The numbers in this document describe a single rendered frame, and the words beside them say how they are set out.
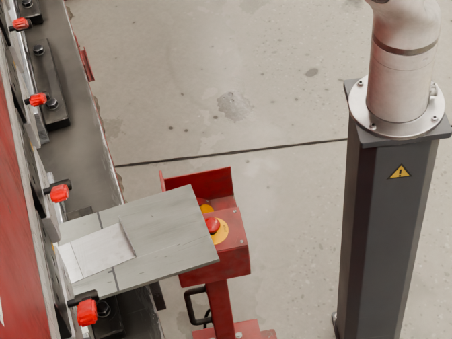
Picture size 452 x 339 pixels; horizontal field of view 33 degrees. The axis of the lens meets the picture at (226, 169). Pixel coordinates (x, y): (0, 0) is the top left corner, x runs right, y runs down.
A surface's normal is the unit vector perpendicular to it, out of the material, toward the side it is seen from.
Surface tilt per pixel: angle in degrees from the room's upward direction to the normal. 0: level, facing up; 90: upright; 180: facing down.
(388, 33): 95
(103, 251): 0
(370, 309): 90
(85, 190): 0
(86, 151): 0
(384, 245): 90
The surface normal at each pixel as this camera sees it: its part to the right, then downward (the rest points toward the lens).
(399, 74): -0.22, 0.76
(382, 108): -0.60, 0.65
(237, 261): 0.18, 0.75
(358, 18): -0.08, -0.64
